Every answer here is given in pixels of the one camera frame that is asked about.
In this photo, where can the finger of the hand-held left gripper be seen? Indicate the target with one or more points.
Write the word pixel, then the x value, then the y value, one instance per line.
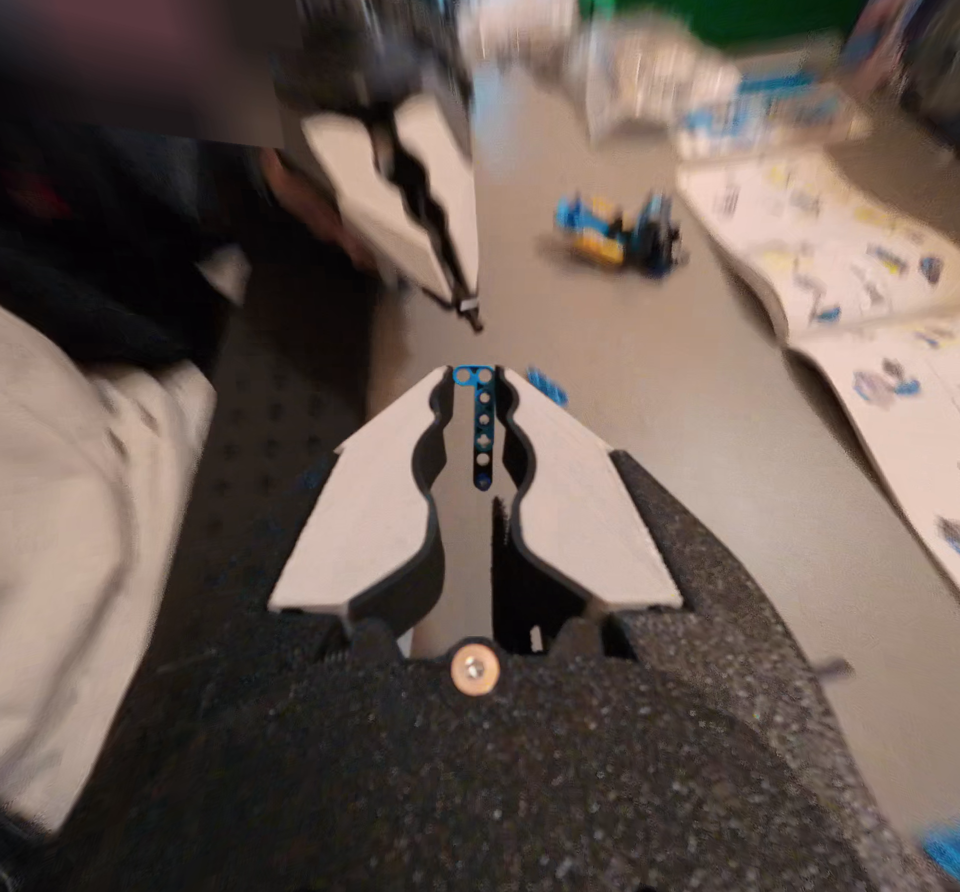
pixel 367 195
pixel 450 172

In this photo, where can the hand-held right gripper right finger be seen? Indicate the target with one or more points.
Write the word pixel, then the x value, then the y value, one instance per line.
pixel 592 525

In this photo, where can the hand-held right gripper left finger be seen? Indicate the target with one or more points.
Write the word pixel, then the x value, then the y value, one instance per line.
pixel 360 525

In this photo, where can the small black brick pin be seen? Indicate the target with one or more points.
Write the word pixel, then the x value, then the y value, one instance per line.
pixel 469 311

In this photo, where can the blue L-shaped brick beam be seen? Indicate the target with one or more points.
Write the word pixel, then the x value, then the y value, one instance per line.
pixel 547 384
pixel 484 420

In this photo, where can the person's left forearm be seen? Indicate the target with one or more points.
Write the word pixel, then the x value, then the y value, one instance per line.
pixel 112 270

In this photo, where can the grey desk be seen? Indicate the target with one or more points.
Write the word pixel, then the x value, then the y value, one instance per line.
pixel 637 420

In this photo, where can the person's left hand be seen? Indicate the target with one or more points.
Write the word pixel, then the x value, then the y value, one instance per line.
pixel 307 210

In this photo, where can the black perforated panel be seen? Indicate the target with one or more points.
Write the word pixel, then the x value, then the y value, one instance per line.
pixel 270 420

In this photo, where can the blue yellow toy vehicle assembly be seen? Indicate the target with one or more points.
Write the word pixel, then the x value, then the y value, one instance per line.
pixel 607 232

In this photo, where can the clear plastic bag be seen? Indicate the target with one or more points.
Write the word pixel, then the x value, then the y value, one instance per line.
pixel 645 75

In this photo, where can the white shirt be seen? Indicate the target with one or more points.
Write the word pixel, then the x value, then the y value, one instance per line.
pixel 82 532

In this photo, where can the blue sticker sheet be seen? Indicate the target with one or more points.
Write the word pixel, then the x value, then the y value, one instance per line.
pixel 772 112

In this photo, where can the open instruction booklet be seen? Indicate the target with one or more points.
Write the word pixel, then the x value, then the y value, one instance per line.
pixel 847 270

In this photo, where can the pile of small brick pieces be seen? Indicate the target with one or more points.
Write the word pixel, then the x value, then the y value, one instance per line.
pixel 941 851

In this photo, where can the dark denim garment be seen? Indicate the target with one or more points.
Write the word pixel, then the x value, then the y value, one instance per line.
pixel 11 854

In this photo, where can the dark blue toy kit box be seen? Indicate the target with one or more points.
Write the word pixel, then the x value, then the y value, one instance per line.
pixel 907 7

